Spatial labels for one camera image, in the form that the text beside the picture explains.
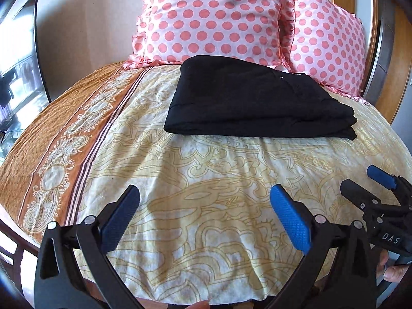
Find dark wooden bed frame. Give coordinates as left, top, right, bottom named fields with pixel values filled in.
left=0, top=222, right=44, bottom=266

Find pink polka dot pillow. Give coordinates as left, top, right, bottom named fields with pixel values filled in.
left=279, top=0, right=371, bottom=104
left=122, top=0, right=292, bottom=70

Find wooden headboard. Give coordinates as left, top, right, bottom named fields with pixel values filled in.
left=331, top=0, right=412, bottom=126

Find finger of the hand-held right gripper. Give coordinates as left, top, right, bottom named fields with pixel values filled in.
left=367, top=164, right=412, bottom=198
left=340, top=178, right=388, bottom=217

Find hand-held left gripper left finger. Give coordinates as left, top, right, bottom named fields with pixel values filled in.
left=34, top=184, right=144, bottom=309

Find glass window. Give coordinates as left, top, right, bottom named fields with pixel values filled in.
left=0, top=0, right=51, bottom=136

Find black pants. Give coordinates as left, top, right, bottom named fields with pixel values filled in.
left=164, top=55, right=358, bottom=141

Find person's right hand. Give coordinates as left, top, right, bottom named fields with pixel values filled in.
left=379, top=250, right=409, bottom=281

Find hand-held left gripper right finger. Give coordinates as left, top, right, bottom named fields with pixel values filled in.
left=270, top=184, right=379, bottom=309

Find yellow patterned bed blanket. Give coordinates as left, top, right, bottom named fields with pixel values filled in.
left=0, top=61, right=412, bottom=306

